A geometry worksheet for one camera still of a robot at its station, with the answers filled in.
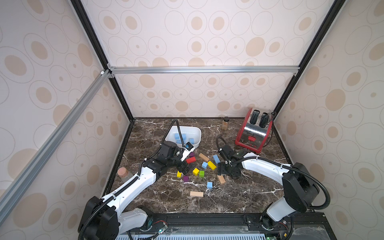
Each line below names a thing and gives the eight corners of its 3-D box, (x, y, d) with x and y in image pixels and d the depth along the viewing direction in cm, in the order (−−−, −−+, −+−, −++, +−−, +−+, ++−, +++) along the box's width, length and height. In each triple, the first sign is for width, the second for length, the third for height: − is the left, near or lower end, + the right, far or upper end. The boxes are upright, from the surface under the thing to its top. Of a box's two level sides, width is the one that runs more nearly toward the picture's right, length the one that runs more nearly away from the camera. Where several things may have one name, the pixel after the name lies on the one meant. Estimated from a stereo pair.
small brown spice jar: (221, 130, 115) (223, 121, 107) (221, 125, 118) (223, 116, 110) (227, 130, 115) (229, 121, 107) (226, 125, 118) (228, 116, 110)
